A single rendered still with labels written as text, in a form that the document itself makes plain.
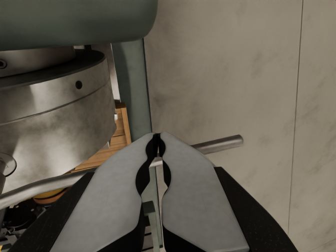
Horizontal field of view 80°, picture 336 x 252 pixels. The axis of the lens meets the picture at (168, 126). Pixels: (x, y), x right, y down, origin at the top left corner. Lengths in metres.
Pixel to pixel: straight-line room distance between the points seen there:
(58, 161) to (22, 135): 0.05
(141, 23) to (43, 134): 0.16
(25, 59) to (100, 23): 0.13
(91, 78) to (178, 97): 1.35
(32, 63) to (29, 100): 0.06
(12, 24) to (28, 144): 0.13
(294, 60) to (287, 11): 0.41
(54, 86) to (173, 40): 1.30
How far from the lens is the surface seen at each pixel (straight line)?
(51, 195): 0.47
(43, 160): 0.29
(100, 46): 0.59
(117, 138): 0.65
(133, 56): 0.92
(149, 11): 0.21
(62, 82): 0.27
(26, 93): 0.26
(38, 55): 0.31
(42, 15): 0.21
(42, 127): 0.27
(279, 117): 2.26
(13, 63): 0.30
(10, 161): 0.29
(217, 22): 1.63
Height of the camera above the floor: 1.45
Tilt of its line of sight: 58 degrees down
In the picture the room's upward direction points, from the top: 151 degrees clockwise
